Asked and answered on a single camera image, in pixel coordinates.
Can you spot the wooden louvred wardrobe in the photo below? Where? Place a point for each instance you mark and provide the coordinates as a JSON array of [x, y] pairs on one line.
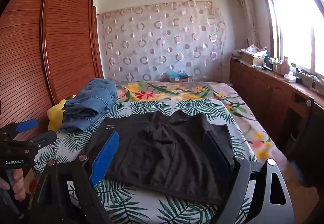
[[38, 57]]

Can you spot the open cardboard box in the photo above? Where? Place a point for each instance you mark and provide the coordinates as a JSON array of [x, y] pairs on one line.
[[253, 58]]

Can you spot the small cardboard box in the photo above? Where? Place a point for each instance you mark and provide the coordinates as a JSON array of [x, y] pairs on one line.
[[182, 78]]

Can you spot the circle patterned sheer curtain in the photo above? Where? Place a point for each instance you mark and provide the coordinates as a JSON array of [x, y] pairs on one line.
[[162, 42]]

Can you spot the white window curtain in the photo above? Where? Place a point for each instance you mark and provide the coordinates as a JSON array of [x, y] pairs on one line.
[[246, 11]]

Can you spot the black pants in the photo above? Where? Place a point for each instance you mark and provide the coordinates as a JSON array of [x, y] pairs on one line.
[[162, 153]]

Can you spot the blue plastic bag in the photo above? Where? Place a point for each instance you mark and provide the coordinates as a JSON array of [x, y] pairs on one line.
[[176, 74]]

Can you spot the yellow cloth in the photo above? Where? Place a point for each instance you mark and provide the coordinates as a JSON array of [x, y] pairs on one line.
[[56, 115]]

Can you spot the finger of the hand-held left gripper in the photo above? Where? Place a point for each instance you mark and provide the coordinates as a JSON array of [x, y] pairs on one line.
[[25, 125], [44, 138]]

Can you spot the leaf print blanket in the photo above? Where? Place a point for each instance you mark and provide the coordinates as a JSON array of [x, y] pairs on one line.
[[141, 208]]

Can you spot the long wooden cabinet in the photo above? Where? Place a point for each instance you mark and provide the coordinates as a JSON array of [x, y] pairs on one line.
[[263, 92]]

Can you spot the folded blue jeans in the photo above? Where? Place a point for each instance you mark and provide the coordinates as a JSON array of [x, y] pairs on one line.
[[92, 100]]

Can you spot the group of small bottles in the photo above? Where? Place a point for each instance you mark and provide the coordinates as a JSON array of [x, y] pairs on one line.
[[281, 66]]

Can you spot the pile of papers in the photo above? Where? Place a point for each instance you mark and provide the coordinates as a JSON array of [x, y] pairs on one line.
[[238, 53]]

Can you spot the wooden framed window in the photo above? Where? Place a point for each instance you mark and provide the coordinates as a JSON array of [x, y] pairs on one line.
[[296, 24]]

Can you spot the person's left hand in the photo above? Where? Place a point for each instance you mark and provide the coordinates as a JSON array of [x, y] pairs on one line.
[[18, 184]]

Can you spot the white tissue pack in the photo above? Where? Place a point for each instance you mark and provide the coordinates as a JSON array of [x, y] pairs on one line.
[[289, 77]]

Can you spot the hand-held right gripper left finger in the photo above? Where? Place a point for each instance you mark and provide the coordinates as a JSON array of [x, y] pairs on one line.
[[106, 157]]

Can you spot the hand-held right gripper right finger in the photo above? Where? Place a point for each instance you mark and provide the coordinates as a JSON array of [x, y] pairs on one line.
[[218, 155]]

